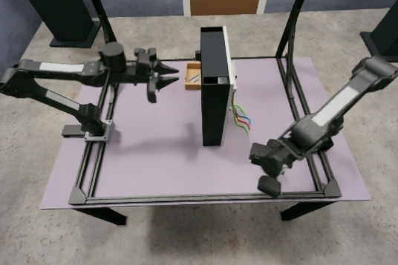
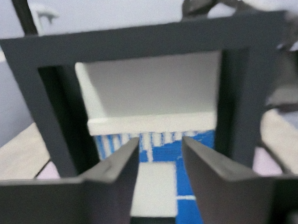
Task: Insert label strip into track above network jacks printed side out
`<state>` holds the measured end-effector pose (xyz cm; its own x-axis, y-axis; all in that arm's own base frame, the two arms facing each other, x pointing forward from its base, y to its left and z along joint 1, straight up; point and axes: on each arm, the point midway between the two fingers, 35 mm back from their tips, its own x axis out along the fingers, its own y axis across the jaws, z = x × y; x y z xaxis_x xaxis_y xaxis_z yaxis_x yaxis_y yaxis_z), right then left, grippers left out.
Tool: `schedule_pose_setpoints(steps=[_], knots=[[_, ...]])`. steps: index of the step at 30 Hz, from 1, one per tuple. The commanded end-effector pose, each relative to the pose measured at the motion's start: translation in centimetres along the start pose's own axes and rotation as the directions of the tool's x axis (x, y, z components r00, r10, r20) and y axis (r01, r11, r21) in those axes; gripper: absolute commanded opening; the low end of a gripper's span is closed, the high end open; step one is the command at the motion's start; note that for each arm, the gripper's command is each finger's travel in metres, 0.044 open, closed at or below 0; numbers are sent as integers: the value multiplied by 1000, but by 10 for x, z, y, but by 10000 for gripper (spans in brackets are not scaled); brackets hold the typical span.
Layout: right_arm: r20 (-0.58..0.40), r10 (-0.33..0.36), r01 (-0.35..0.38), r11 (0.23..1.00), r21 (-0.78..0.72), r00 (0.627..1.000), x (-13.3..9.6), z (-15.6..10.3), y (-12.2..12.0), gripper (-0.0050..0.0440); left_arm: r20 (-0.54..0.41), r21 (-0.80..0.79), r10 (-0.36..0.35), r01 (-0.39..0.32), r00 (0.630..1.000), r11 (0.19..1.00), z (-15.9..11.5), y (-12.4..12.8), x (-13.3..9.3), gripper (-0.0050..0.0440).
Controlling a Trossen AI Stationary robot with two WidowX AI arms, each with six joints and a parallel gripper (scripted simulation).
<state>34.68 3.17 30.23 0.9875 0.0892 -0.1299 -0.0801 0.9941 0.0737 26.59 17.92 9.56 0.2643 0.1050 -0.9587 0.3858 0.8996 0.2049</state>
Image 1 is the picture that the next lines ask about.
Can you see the open tan cardboard box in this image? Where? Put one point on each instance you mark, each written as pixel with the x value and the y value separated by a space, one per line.
pixel 192 69

